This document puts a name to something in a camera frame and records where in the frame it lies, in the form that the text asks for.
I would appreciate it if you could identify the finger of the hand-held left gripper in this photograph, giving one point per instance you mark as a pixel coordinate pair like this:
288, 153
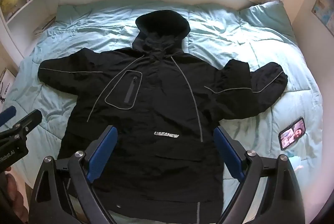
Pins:
7, 114
30, 118

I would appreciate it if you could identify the white printed paper bag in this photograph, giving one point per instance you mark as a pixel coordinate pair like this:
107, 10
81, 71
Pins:
5, 88

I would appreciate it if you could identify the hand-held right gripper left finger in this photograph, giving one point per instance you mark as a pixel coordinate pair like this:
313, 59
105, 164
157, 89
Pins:
103, 154

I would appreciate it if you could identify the white wall shelf unit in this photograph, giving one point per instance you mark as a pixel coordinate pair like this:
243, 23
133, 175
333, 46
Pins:
31, 8

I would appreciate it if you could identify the light blue quilted blanket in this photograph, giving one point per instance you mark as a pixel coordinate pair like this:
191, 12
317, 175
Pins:
221, 38

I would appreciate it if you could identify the light blue pillow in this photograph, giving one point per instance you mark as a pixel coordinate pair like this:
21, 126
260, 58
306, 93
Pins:
264, 16
65, 12

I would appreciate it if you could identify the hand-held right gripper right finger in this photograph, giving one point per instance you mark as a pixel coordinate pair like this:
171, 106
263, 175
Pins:
229, 156

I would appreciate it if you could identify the wall map poster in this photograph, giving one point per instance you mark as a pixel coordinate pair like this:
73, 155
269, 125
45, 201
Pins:
325, 8

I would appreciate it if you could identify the black hooded jacket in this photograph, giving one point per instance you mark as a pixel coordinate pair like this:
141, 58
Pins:
156, 98

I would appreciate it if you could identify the person's left hand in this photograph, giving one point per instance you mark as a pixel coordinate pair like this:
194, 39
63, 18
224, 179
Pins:
11, 184

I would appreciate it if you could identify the smartphone with lit screen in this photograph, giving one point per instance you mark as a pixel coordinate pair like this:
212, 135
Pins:
292, 133

